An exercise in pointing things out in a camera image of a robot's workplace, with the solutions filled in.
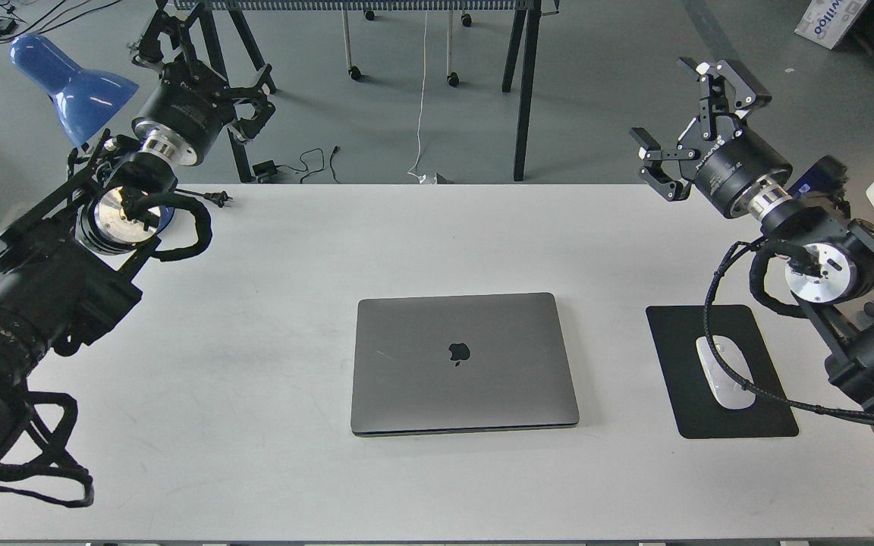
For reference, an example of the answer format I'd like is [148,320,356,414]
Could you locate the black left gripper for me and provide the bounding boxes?
[130,9,278,168]

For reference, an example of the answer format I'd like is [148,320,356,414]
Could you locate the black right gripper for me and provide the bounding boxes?
[629,57,794,221]

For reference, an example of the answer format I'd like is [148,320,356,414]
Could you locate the grey laptop computer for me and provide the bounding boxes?
[351,293,580,438]

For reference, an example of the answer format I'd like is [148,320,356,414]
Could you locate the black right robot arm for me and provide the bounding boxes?
[630,58,874,426]

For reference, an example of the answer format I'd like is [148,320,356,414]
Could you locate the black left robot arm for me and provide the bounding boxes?
[0,1,276,508]

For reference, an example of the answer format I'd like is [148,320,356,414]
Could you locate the black lamp power plug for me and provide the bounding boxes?
[174,189,234,208]

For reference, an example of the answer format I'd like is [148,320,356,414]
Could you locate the blue desk lamp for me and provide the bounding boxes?
[9,33,174,255]

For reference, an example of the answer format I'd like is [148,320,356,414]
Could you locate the white wheeled cart legs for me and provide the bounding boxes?
[341,10,474,89]

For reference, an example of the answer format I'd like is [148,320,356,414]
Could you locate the cardboard box with print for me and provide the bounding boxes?
[794,1,870,51]

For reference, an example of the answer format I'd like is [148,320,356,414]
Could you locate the black trestle table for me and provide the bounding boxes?
[155,0,561,184]

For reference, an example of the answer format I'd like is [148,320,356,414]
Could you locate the black mouse pad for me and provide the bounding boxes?
[646,305,799,439]

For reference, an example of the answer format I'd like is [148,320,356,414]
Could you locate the white computer mouse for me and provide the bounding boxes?
[695,335,756,410]

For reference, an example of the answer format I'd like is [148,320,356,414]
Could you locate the black power adapter cable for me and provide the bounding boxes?
[251,145,343,185]

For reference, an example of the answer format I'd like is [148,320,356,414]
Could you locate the black braided right cable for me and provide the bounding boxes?
[703,239,874,437]

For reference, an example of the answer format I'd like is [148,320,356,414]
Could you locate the white hanging cable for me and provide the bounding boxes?
[407,9,454,185]

